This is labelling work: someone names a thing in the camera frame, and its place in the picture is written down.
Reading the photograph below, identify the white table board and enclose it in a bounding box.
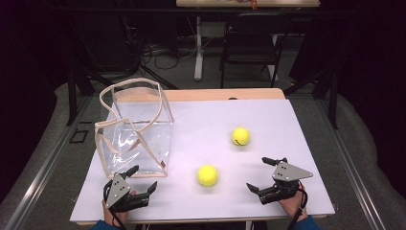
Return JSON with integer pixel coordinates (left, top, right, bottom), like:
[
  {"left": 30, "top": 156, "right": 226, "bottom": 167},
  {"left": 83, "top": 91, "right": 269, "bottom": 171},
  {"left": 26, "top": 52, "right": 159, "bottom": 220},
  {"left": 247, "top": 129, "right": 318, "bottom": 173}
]
[{"left": 69, "top": 99, "right": 336, "bottom": 223}]

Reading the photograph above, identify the black folding chair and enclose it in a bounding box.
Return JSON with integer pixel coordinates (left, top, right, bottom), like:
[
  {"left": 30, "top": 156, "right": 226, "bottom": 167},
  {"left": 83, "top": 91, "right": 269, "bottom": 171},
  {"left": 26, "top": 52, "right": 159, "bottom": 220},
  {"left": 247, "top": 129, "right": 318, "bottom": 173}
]
[{"left": 219, "top": 12, "right": 293, "bottom": 89}]

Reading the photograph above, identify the person's right hand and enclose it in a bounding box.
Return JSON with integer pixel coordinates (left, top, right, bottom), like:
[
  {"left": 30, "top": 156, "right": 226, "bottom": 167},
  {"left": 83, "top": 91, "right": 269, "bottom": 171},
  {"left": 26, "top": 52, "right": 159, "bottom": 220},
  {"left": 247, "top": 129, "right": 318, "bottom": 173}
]
[{"left": 277, "top": 181, "right": 309, "bottom": 221}]

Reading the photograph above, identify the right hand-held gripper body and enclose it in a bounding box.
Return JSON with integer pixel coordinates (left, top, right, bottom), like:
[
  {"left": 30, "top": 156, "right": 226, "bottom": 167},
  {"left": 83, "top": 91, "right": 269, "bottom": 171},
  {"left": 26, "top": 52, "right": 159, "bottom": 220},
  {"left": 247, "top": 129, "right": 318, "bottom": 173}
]
[{"left": 258, "top": 160, "right": 314, "bottom": 206}]

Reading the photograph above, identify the black metal crossbar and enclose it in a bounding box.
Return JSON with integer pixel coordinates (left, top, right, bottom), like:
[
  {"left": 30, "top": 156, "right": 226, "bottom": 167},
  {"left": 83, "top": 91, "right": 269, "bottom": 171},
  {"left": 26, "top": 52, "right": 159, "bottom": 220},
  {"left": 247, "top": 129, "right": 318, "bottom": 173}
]
[{"left": 51, "top": 6, "right": 355, "bottom": 17}]

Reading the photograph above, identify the aluminium floor rail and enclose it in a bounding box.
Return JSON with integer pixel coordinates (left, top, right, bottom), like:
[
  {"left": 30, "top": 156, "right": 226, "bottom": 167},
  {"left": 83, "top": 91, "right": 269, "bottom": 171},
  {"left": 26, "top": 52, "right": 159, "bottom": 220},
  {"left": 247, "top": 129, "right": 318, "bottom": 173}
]
[
  {"left": 314, "top": 95, "right": 387, "bottom": 230},
  {"left": 4, "top": 95, "right": 94, "bottom": 230}
]

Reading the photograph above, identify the person's left hand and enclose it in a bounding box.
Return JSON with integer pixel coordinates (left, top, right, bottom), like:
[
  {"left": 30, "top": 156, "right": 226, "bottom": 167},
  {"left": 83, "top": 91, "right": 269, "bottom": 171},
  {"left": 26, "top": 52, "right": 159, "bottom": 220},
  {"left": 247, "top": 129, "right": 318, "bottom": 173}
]
[{"left": 101, "top": 190, "right": 138, "bottom": 228}]

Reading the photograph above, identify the clear plastic tote bag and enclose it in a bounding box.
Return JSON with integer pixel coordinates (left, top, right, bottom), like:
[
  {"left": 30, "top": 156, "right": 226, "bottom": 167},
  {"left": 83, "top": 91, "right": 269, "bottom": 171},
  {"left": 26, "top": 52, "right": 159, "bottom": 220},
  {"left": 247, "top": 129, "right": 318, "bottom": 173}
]
[{"left": 94, "top": 77, "right": 175, "bottom": 179}]

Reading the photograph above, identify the tangle of floor cables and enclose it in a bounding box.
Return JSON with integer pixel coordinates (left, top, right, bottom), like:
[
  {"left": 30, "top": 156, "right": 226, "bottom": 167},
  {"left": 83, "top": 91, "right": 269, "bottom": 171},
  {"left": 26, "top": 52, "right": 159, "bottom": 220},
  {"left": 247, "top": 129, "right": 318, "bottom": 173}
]
[{"left": 140, "top": 41, "right": 197, "bottom": 71}]

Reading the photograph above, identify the yellow tennis ball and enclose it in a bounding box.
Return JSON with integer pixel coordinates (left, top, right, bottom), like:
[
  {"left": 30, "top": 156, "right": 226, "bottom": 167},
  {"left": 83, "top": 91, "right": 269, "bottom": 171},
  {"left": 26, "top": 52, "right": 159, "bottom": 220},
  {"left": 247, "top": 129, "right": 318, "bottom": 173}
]
[
  {"left": 231, "top": 126, "right": 251, "bottom": 147},
  {"left": 196, "top": 164, "right": 219, "bottom": 188}
]

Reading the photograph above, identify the black square floor frame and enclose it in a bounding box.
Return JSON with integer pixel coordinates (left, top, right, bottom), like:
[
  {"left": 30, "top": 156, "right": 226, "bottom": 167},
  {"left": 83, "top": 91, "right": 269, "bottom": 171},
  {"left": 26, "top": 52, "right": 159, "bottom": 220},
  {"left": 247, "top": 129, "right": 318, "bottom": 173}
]
[{"left": 69, "top": 128, "right": 90, "bottom": 145}]

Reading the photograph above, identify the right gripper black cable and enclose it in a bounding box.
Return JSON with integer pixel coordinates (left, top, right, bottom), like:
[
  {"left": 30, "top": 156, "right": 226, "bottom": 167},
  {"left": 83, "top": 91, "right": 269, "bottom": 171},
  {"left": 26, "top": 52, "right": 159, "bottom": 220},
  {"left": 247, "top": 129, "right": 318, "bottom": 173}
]
[{"left": 286, "top": 188, "right": 309, "bottom": 230}]

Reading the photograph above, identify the white-legged wooden desk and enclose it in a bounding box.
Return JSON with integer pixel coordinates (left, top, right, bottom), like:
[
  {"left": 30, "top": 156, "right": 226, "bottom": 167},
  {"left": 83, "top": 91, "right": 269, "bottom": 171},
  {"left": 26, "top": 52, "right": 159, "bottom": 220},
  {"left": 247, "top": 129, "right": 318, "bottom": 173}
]
[{"left": 175, "top": 0, "right": 321, "bottom": 82}]

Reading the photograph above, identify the black metal stand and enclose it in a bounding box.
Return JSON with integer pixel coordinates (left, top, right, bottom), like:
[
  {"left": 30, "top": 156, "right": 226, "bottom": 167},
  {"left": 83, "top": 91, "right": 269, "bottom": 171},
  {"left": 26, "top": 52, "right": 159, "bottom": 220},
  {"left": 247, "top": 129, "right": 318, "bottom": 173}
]
[{"left": 283, "top": 68, "right": 339, "bottom": 130}]

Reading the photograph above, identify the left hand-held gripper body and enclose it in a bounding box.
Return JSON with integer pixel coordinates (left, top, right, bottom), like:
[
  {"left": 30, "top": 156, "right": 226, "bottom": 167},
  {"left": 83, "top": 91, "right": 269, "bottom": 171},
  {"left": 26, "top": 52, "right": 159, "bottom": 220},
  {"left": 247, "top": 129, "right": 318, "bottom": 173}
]
[{"left": 102, "top": 172, "right": 151, "bottom": 214}]

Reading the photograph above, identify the light wooden table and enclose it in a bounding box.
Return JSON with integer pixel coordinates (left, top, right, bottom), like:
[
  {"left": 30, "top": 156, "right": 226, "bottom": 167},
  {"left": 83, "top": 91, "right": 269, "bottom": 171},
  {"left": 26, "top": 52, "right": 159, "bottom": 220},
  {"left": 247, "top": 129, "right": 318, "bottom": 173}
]
[{"left": 75, "top": 87, "right": 336, "bottom": 227}]

